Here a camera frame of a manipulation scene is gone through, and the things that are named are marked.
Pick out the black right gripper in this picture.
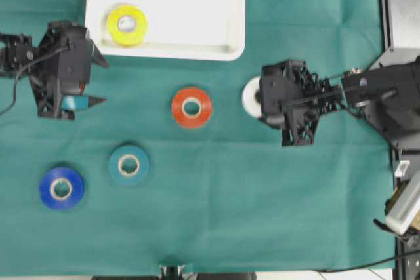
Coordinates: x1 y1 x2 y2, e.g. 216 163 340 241
278 59 343 146

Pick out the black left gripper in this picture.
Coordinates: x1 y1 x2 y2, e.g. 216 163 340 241
30 21 110 119

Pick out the white tape roll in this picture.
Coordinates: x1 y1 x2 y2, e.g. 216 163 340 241
241 76 262 119

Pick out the yellow tape roll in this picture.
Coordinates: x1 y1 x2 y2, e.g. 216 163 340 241
106 5 148 47

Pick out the red tape roll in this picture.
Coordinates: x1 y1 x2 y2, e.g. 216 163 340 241
171 87 213 129

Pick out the blue tape roll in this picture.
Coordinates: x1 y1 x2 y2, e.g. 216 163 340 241
39 167 85 210

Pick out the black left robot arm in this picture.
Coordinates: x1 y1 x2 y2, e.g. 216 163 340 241
1 21 109 120

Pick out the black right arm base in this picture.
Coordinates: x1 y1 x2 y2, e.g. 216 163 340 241
363 48 419 150

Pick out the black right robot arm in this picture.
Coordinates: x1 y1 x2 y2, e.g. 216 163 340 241
256 60 419 151

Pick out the teal tape roll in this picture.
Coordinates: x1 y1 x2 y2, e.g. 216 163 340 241
108 144 150 186

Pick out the green table cloth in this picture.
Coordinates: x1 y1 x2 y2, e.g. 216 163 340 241
1 0 394 276

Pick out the white plastic tray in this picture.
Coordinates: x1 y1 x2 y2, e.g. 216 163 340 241
85 0 246 61

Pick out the white perforated electronics box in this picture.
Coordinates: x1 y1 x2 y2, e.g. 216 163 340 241
385 172 419 235

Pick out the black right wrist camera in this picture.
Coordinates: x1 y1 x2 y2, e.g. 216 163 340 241
259 62 287 130

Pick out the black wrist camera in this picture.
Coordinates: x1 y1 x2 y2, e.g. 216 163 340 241
259 62 287 130
57 26 93 95

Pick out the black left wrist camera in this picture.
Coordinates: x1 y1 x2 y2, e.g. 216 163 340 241
57 26 93 95

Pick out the black cable bottom right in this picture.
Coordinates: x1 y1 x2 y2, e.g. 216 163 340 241
314 249 420 274

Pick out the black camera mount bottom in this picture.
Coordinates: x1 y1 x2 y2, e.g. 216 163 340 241
159 265 185 280

